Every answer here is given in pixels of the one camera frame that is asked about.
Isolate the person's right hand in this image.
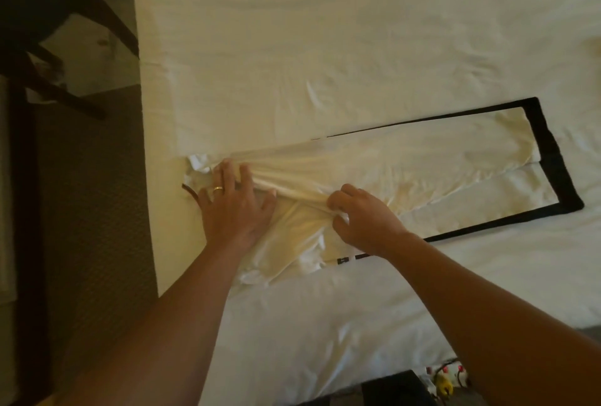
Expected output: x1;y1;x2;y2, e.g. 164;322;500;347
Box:
326;184;411;259

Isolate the person's left forearm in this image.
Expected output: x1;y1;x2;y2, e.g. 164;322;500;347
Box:
56;241;244;406

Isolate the white bed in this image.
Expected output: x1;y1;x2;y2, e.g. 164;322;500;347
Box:
128;0;601;406

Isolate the black round stool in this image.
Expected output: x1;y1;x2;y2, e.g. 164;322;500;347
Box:
0;0;142;120

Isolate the person's right forearm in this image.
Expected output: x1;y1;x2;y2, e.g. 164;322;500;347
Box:
383;232;601;406

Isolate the white power strip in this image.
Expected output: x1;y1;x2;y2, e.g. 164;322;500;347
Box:
424;358;471;398

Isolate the white and black t-shirt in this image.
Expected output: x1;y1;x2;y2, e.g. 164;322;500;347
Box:
180;96;585;288

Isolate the person's right leg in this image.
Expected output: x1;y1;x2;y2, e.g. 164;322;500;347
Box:
357;371;438;406

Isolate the person's left hand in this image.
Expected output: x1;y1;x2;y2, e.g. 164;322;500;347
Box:
195;161;279;254

